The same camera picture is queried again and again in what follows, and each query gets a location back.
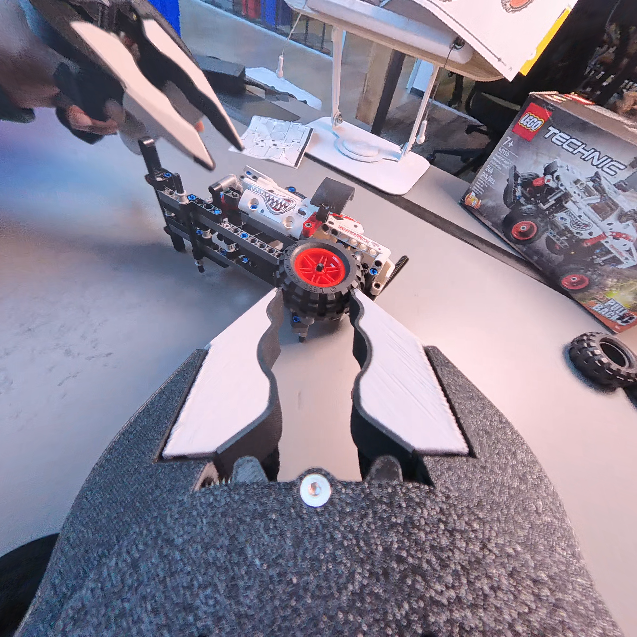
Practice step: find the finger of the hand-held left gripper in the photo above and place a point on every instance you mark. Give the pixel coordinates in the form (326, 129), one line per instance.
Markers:
(179, 70)
(129, 80)

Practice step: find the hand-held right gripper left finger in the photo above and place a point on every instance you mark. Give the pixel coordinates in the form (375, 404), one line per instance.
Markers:
(224, 398)

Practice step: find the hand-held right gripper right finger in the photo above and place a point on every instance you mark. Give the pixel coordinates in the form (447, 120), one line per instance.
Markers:
(408, 398)

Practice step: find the black toy tire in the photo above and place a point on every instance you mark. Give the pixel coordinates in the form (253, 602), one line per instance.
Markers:
(318, 302)
(602, 373)

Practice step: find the red toy wheel hub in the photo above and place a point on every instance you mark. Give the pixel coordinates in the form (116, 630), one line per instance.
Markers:
(320, 267)

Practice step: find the white toy brick truck model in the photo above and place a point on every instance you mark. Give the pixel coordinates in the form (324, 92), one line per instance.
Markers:
(269, 204)

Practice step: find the toy truck set box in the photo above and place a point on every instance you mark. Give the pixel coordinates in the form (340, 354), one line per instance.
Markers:
(567, 199)

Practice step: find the person's left hand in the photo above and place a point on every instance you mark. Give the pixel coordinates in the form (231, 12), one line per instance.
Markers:
(90, 121)

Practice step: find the blue plastic bin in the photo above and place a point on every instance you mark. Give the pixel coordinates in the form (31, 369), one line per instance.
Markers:
(164, 12)

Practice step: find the red and blue crates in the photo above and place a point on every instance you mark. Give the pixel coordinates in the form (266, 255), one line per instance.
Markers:
(269, 12)

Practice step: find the white sticker sheet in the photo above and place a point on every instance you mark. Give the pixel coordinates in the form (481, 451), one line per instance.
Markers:
(274, 139)

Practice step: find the white booklet stand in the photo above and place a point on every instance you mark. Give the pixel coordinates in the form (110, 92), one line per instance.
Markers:
(368, 149)

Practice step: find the black office chair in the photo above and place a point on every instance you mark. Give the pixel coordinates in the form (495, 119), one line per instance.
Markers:
(478, 129)

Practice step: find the printed paper sheet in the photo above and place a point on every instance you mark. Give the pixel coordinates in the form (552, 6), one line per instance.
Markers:
(498, 30)

